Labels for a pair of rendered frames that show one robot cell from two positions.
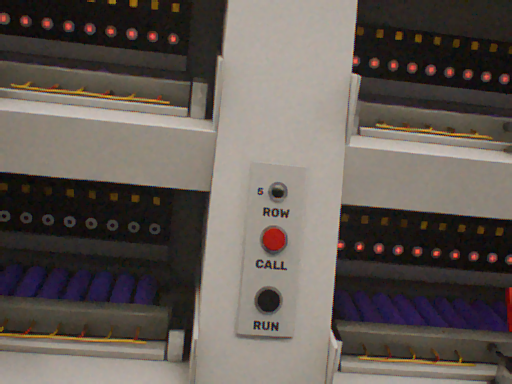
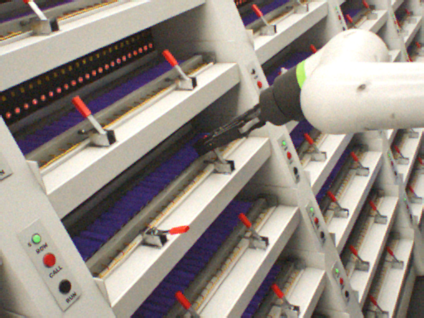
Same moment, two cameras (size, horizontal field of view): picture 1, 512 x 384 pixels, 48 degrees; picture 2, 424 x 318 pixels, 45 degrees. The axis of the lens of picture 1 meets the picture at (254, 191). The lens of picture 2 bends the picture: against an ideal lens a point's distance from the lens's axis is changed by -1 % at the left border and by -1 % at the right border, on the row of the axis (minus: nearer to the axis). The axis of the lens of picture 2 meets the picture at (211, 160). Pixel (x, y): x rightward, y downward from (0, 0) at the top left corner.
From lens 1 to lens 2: 1.03 m
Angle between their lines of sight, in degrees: 49
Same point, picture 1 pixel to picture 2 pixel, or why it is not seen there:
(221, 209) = (248, 83)
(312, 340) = not seen: hidden behind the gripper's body
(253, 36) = (228, 31)
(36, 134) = (213, 87)
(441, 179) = (267, 49)
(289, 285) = not seen: hidden behind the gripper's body
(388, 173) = (261, 54)
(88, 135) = (220, 79)
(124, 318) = not seen: hidden behind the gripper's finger
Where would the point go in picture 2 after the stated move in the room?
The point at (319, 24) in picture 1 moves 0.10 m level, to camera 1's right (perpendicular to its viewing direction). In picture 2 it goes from (235, 19) to (256, 8)
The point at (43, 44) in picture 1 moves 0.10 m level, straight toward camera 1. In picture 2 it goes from (122, 69) to (161, 52)
